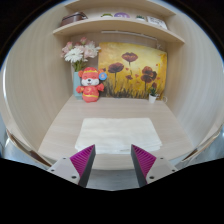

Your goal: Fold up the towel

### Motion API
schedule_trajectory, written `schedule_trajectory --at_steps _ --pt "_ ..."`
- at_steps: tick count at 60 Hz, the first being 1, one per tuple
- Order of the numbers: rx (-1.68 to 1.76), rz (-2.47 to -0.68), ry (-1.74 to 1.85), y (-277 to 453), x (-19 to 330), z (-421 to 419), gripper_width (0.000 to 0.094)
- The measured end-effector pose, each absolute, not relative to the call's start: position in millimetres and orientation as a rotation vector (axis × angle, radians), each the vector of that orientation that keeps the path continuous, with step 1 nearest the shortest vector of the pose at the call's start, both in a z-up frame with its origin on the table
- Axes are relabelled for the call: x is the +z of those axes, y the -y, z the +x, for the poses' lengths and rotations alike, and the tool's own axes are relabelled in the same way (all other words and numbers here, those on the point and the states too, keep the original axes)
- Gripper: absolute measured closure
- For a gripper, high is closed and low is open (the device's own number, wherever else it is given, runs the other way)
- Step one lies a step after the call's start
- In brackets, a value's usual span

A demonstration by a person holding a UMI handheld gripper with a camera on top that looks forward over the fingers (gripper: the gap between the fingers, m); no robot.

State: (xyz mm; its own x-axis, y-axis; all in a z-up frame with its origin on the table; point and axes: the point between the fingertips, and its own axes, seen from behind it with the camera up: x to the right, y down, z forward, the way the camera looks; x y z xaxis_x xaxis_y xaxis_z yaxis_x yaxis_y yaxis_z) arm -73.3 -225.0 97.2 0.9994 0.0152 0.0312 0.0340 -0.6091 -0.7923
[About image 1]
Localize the red plush toy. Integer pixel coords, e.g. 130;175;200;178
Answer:
75;66;108;104

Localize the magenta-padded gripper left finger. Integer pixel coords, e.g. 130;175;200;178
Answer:
47;144;97;188

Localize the pink and white flower bouquet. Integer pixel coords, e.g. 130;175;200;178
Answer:
60;36;102;73

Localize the small white potted plant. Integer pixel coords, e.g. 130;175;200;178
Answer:
147;85;159;104

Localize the yellow poppy flower painting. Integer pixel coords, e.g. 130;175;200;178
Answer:
97;41;168;100

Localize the pale blue vase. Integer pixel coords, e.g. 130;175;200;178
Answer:
72;70;84;100

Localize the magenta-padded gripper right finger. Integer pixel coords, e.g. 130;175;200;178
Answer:
130;144;178;188

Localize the white fluffy towel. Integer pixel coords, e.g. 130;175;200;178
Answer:
74;117;163;155

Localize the wooden wall shelf unit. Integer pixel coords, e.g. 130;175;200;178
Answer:
52;0;186;45

